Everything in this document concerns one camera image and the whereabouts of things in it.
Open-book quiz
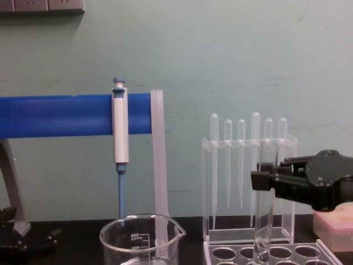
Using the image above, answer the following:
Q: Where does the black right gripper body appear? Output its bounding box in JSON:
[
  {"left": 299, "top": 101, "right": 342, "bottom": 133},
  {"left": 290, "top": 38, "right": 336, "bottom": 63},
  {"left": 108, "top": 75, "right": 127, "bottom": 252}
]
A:
[{"left": 302, "top": 150, "right": 353, "bottom": 213}]

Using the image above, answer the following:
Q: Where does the clear test tube rack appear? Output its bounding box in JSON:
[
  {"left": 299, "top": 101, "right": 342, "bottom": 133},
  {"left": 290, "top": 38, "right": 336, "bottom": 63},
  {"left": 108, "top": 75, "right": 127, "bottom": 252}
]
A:
[{"left": 203, "top": 238, "right": 343, "bottom": 265}]

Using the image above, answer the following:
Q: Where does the clear plastic transfer pipette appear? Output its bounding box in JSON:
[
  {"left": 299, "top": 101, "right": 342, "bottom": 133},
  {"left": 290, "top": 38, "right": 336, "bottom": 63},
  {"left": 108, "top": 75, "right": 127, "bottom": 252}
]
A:
[
  {"left": 237, "top": 118, "right": 247, "bottom": 210},
  {"left": 277, "top": 116, "right": 288, "bottom": 213},
  {"left": 223, "top": 119, "right": 233, "bottom": 209},
  {"left": 249, "top": 110, "right": 261, "bottom": 226},
  {"left": 261, "top": 117, "right": 274, "bottom": 221},
  {"left": 210, "top": 112, "right": 221, "bottom": 230}
]

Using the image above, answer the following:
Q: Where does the translucent white stand post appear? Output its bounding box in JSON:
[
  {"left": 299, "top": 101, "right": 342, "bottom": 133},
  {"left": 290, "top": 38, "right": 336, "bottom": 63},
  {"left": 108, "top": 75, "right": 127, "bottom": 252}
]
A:
[{"left": 149, "top": 89, "right": 170, "bottom": 251}]

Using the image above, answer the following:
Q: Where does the blue and white pipette pump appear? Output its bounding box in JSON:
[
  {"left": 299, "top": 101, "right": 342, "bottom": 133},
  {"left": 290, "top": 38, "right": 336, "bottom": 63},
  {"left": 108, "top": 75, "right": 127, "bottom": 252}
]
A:
[{"left": 111, "top": 77, "right": 130, "bottom": 227}]

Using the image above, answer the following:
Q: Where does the blue stand crossbar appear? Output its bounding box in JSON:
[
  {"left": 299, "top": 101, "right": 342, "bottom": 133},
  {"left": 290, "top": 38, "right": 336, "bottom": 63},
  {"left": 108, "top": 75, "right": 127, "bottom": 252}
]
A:
[{"left": 0, "top": 94, "right": 153, "bottom": 138}]

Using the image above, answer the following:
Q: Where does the grey stand leg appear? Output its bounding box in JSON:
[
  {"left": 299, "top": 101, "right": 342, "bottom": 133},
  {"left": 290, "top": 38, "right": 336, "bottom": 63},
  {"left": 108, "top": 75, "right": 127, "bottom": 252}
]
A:
[{"left": 0, "top": 139, "right": 32, "bottom": 237}]

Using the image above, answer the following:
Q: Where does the pink plastic box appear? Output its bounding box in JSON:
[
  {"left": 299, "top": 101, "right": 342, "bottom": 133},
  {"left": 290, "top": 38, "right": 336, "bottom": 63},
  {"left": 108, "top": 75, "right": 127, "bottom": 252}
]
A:
[{"left": 312, "top": 200, "right": 353, "bottom": 252}]

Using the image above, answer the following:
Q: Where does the glass measuring beaker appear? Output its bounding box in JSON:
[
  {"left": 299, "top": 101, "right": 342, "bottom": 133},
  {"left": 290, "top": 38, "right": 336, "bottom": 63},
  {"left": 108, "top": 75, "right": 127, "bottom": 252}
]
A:
[{"left": 99, "top": 213, "right": 186, "bottom": 265}]

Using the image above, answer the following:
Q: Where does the grey wall socket panel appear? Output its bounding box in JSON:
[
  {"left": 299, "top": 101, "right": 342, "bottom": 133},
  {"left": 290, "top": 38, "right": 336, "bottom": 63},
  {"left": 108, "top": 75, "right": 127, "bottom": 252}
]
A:
[{"left": 0, "top": 0, "right": 86, "bottom": 14}]

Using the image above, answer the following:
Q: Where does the clear acrylic pipette stand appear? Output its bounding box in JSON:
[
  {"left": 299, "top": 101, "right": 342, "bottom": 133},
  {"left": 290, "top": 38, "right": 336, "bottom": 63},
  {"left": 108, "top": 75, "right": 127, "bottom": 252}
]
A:
[{"left": 201, "top": 134, "right": 299, "bottom": 246}]

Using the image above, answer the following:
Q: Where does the clear glass test tube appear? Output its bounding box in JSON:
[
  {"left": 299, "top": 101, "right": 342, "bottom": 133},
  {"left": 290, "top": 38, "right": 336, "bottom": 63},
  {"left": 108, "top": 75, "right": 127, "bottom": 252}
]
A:
[{"left": 254, "top": 152, "right": 278, "bottom": 265}]

